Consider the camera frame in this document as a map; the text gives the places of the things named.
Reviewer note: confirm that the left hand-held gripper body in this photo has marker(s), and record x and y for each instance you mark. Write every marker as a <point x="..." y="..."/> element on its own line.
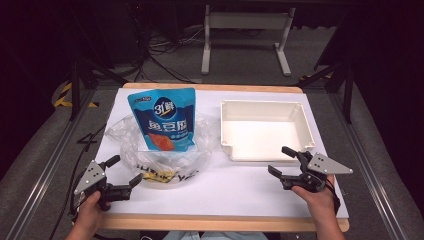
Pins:
<point x="89" y="178"/>

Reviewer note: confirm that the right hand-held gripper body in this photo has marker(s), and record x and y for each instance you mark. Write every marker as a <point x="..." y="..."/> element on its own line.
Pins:
<point x="325" y="165"/>

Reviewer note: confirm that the clear plastic bag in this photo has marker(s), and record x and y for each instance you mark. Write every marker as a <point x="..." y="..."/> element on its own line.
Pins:
<point x="131" y="155"/>

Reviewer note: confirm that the white plastic box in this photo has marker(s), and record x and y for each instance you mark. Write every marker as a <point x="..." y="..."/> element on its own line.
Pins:
<point x="263" y="136"/>

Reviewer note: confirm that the blue snack pouch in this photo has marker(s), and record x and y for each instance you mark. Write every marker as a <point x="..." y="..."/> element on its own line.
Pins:
<point x="166" y="113"/>

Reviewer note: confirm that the person's left hand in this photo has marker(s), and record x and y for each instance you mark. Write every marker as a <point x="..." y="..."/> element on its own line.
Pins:
<point x="88" y="213"/>

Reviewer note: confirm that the person's right hand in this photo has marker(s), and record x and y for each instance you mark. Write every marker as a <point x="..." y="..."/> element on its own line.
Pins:
<point x="318" y="203"/>

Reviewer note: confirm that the white table sheet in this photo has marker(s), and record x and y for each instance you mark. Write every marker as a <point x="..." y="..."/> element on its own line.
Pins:
<point x="220" y="190"/>

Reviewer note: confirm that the black metal stand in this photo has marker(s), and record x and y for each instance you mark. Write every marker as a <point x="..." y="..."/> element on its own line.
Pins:
<point x="75" y="90"/>
<point x="348" y="96"/>

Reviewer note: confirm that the yellow black floor tape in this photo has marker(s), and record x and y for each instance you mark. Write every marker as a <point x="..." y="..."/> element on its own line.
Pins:
<point x="61" y="100"/>

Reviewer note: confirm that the aluminium floor rail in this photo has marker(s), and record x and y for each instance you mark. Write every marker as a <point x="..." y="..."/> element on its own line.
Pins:
<point x="366" y="166"/>
<point x="50" y="163"/>

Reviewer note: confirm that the white metal stand frame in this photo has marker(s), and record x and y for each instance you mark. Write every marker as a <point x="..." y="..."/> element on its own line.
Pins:
<point x="246" y="20"/>

